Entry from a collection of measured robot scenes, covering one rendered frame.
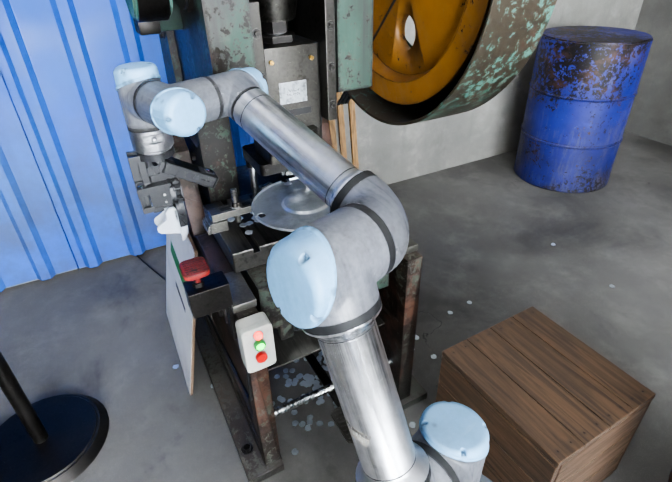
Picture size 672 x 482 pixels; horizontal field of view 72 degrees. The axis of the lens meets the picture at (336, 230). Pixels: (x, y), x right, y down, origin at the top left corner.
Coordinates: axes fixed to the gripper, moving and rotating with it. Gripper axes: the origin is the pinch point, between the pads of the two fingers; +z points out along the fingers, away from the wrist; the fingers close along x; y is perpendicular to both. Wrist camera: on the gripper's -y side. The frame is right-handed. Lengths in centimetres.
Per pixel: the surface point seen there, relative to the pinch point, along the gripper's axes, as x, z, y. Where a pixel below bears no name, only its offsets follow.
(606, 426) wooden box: 58, 49, -80
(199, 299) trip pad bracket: 3.2, 15.8, 0.7
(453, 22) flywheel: -2, -36, -70
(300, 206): -7.8, 5.6, -30.2
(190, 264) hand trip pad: -0.7, 8.5, 0.4
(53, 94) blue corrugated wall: -135, -1, 24
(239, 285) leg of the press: -2.9, 20.4, -10.1
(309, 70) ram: -14.4, -26.4, -37.7
